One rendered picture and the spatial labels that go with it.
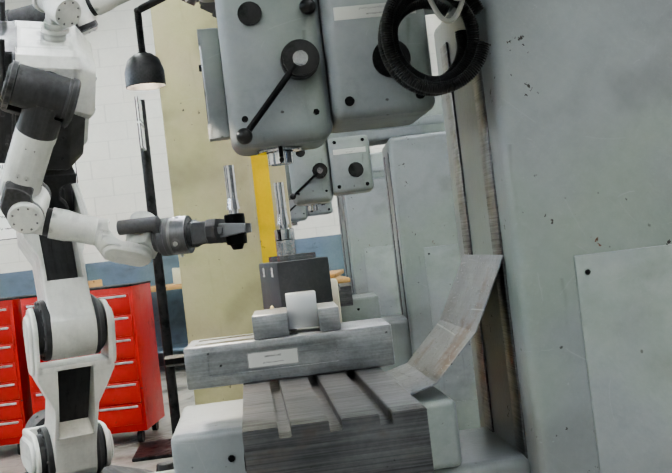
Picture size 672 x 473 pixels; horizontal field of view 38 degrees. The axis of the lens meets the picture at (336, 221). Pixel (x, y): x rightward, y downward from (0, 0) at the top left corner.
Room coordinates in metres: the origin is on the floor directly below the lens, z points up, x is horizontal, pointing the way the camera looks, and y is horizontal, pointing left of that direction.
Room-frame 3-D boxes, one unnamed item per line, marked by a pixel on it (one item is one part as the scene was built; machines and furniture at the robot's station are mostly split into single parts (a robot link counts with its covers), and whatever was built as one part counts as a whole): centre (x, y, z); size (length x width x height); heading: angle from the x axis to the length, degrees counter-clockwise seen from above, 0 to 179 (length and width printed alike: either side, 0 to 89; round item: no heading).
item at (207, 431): (1.88, 0.09, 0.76); 0.50 x 0.35 x 0.12; 95
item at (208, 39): (1.87, 0.20, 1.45); 0.04 x 0.04 x 0.21; 5
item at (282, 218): (2.36, 0.13, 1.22); 0.03 x 0.03 x 0.11
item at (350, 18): (1.90, -0.10, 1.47); 0.24 x 0.19 x 0.26; 5
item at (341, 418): (1.84, 0.09, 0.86); 1.24 x 0.23 x 0.08; 5
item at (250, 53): (1.88, 0.09, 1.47); 0.21 x 0.19 x 0.32; 5
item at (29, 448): (2.52, 0.75, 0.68); 0.21 x 0.20 x 0.13; 27
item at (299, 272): (2.32, 0.11, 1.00); 0.22 x 0.12 x 0.20; 15
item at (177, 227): (2.27, 0.32, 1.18); 0.13 x 0.12 x 0.10; 170
